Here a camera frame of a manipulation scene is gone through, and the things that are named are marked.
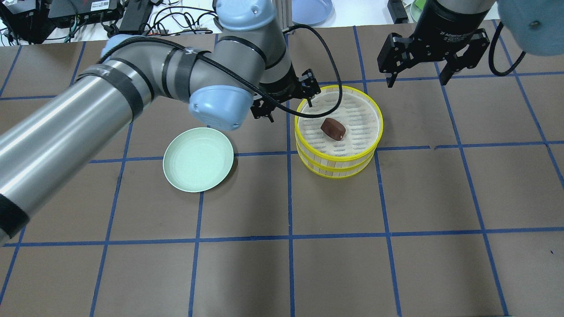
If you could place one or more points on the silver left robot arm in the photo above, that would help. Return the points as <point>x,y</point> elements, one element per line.
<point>249,70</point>

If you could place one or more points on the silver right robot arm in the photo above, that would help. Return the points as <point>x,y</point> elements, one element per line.
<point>536,26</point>

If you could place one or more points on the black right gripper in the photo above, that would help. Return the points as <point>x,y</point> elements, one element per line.
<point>446,26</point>

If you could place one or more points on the blue round plate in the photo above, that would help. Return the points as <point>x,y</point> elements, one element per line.
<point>311,12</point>

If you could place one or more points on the yellow steamer layer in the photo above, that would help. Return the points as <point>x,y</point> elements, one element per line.
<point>333,167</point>
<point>356,110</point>

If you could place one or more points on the dark red bun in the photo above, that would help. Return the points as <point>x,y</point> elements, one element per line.
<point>333,129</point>

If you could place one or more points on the black power brick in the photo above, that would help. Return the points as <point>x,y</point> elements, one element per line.
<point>135,17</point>

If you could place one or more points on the yellow bottom steamer layer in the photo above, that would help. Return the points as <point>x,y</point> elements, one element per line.
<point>333,167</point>

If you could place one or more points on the yellow top steamer layer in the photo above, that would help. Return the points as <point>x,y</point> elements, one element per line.
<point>356,110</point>

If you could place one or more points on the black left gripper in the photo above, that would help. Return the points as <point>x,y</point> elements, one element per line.
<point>283,89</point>

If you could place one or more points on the light green round plate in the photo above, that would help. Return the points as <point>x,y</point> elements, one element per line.
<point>198,159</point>

